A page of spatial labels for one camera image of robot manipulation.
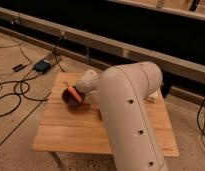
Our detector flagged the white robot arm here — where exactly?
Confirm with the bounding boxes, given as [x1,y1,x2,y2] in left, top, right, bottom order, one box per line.
[76,62,168,171]

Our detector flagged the orange carrot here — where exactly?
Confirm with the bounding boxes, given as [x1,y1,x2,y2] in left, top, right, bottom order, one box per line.
[64,82,82,103]

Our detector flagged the dark purple bowl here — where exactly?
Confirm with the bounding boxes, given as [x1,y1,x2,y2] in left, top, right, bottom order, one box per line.
[62,86,85,106]

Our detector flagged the wooden table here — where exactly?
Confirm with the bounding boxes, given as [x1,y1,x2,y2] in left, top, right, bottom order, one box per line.
[33,73,179,157]

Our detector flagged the black power adapter box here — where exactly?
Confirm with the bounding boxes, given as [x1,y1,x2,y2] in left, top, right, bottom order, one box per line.
[33,60,51,73]

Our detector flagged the white toy object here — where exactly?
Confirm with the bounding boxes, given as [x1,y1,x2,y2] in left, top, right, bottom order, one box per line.
[147,90,160,103]

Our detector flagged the small black device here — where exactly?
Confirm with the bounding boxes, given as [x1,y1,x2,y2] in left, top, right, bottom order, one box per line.
[12,64,26,72]

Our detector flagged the black floor cables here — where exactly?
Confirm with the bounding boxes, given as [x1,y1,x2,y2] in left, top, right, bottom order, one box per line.
[0,39,69,119]

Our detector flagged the black cable right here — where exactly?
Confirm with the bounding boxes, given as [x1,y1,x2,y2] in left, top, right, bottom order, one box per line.
[196,96,205,139]

